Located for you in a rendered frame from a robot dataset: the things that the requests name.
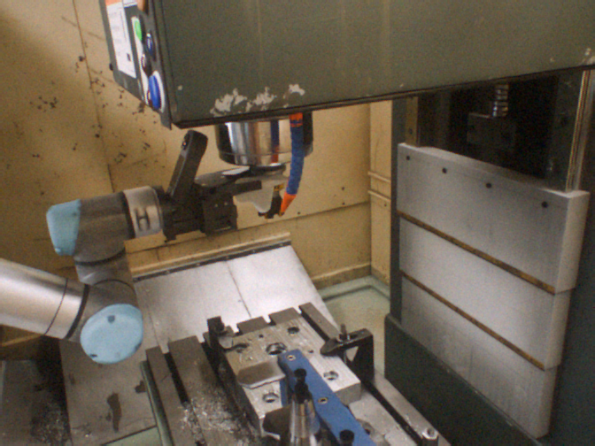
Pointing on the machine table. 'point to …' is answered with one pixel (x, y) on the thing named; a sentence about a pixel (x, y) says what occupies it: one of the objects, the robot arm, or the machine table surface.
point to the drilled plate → (349, 390)
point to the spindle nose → (260, 141)
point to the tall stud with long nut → (429, 437)
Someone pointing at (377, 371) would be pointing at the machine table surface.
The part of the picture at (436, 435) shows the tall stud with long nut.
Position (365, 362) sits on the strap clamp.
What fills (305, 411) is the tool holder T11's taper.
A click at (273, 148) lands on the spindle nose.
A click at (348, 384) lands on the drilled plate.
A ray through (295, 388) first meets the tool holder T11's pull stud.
